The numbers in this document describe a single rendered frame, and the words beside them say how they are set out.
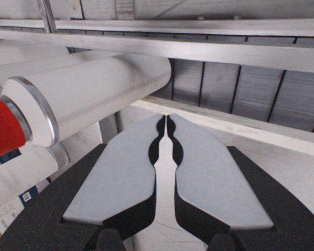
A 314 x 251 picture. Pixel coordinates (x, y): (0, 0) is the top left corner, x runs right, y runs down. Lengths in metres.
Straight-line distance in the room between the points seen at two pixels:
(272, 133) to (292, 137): 0.01
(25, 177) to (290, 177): 0.53
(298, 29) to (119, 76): 0.15
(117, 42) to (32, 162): 0.44
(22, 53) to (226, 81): 0.28
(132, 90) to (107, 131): 0.25
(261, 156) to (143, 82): 0.20
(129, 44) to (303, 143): 0.17
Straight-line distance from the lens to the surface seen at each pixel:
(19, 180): 0.55
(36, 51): 0.35
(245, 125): 0.20
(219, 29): 0.22
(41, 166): 0.56
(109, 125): 0.42
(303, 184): 0.33
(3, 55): 0.34
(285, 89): 0.22
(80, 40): 0.21
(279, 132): 0.20
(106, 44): 0.19
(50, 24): 0.26
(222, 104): 0.23
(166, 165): 0.40
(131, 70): 0.18
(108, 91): 0.16
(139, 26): 0.27
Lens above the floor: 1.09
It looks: 46 degrees down
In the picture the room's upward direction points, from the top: 128 degrees counter-clockwise
